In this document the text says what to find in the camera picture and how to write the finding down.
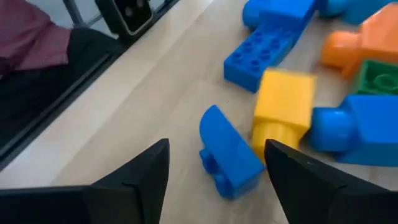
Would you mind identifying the small blue two-stud block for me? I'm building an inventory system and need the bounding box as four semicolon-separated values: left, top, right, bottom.
198;105;266;200

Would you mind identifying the black aluminium table frame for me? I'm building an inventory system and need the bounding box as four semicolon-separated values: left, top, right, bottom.
0;0;183;171

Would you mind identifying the large orange one-stud block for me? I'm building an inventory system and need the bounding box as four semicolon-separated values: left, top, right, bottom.
319;2;398;80

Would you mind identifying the large blue one-stud block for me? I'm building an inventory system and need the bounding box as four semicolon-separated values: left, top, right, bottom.
317;0;398;26
307;94;398;167

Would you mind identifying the blue eight-stud brick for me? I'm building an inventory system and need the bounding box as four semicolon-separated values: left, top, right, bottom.
223;23;304;94

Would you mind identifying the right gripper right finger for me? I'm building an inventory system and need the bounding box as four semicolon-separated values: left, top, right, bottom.
264;139;351;224

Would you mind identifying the person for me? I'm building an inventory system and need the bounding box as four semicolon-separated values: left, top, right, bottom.
0;0;125;147

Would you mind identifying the black table-level camera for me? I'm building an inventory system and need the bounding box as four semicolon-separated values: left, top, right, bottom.
94;0;154;44

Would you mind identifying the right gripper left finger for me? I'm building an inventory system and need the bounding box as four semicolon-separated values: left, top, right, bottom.
83;138;170;224

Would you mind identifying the grey metal pole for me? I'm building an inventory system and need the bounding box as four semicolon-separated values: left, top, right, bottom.
62;0;88;29

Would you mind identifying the large yellow one-stud block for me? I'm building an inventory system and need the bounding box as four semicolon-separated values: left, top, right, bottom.
251;67;317;164

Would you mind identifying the dark green small brick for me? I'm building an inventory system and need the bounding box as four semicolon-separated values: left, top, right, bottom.
351;58;398;96

